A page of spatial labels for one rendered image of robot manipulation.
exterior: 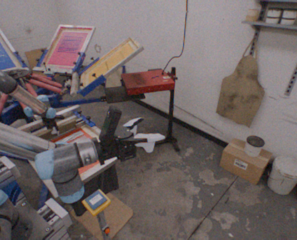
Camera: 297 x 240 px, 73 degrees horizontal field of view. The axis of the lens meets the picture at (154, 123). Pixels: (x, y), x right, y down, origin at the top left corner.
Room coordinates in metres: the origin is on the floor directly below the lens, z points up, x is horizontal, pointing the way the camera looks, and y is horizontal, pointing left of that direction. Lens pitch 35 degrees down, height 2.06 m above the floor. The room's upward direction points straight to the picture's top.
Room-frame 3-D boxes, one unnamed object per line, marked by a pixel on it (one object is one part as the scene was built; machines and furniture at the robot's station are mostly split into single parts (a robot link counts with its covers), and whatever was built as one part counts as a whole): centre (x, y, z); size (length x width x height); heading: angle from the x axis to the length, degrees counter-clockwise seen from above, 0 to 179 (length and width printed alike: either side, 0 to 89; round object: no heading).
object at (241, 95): (2.25, -1.06, 1.06); 0.53 x 0.07 x 1.05; 46
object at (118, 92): (2.14, 0.80, 0.91); 1.34 x 0.40 x 0.08; 106
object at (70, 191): (0.41, 0.27, 1.56); 0.11 x 0.08 x 0.11; 29
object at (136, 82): (2.35, 0.08, 1.06); 0.61 x 0.46 x 0.12; 106
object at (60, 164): (0.40, 0.26, 1.65); 0.11 x 0.08 x 0.09; 118
